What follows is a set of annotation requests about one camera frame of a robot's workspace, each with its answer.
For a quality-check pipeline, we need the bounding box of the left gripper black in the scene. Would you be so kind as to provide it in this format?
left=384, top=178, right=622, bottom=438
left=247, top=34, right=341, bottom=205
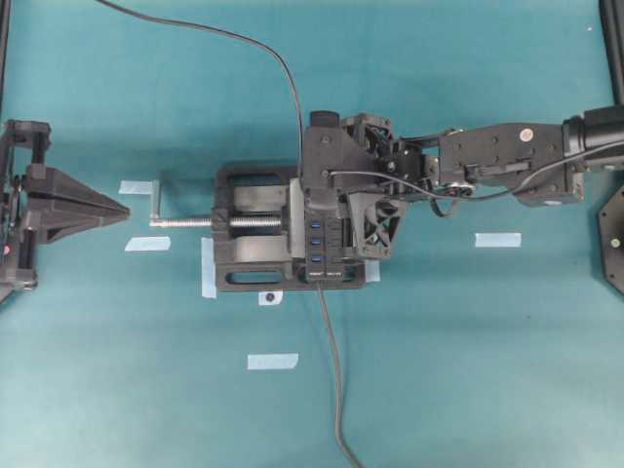
left=1, top=120, right=130, bottom=304

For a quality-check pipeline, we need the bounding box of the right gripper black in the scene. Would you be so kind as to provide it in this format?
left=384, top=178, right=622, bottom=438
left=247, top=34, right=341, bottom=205
left=340, top=114, right=442, bottom=258

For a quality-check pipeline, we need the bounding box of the dark USB plug cable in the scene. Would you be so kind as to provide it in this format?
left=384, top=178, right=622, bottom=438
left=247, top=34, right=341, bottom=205
left=95, top=0, right=306, bottom=162

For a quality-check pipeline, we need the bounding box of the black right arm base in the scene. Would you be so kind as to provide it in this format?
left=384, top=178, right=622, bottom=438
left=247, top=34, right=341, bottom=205
left=598, top=187, right=624, bottom=294

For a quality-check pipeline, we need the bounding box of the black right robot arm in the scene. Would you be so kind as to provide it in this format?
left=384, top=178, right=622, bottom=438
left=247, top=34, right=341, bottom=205
left=326, top=105, right=623, bottom=259

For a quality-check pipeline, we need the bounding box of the black multiport USB hub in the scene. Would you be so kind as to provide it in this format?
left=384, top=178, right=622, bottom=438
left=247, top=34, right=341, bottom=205
left=305, top=208, right=345, bottom=289

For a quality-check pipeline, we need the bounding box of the blue tape near crank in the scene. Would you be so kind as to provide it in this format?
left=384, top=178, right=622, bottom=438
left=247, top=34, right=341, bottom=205
left=118, top=180, right=153, bottom=195

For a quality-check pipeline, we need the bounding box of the blue tape left lower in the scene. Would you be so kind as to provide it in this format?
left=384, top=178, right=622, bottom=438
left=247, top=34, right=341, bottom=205
left=125, top=236, right=171, bottom=252

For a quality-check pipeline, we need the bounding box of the blue tape vise right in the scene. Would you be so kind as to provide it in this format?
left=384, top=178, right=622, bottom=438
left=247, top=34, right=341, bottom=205
left=365, top=259, right=381, bottom=283

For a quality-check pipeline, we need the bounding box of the blue tape vise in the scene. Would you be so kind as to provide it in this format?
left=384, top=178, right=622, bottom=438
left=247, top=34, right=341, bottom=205
left=201, top=237, right=217, bottom=299
left=365, top=259, right=381, bottom=283

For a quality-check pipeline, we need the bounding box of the black bench vise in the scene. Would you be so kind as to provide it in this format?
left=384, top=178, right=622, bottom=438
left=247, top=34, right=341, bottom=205
left=149, top=165, right=366, bottom=293

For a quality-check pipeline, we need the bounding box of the blue tape right side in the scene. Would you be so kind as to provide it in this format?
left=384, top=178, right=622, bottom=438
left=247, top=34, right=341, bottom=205
left=475, top=232, right=522, bottom=249

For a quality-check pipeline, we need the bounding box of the white sticker black dot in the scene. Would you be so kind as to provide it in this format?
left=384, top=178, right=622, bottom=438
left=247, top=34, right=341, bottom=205
left=258, top=291, right=283, bottom=306

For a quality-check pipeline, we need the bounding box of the blue tape vise left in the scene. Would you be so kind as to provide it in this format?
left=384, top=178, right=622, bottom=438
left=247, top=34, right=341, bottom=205
left=201, top=237, right=217, bottom=299

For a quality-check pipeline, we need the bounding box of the blue tape bottom centre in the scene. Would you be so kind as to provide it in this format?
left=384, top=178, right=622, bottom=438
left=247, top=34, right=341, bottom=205
left=247, top=353, right=299, bottom=371

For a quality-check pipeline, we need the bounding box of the thin black camera cable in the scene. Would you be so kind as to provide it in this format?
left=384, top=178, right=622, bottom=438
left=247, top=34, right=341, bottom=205
left=329, top=140, right=624, bottom=220

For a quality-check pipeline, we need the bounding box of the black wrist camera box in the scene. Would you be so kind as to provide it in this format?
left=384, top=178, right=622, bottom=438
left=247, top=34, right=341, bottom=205
left=300, top=110, right=374, bottom=215

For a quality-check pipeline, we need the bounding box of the grey hub power cable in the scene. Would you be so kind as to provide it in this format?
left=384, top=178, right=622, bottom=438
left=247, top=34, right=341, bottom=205
left=315, top=281, right=363, bottom=468

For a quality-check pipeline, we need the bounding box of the black frame post left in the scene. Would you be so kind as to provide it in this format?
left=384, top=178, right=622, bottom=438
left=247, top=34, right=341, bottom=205
left=0, top=0, right=12, bottom=102

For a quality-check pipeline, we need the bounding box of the black frame post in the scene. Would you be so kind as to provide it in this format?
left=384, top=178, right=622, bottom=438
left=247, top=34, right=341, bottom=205
left=599, top=0, right=623, bottom=105
left=0, top=0, right=12, bottom=102

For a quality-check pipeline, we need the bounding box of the black frame post right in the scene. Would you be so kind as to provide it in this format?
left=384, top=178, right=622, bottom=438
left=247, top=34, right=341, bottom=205
left=599, top=0, right=623, bottom=105

